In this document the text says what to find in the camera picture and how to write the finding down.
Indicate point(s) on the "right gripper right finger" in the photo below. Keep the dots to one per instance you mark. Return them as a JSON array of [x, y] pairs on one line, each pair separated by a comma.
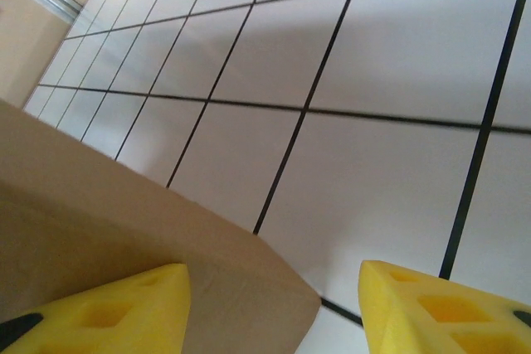
[[435, 321]]

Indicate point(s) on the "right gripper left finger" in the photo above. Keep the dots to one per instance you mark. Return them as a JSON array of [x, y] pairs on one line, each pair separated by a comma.
[[83, 321]]

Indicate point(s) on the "brown cardboard box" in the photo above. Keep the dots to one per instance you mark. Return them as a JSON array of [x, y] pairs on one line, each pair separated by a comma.
[[124, 225]]

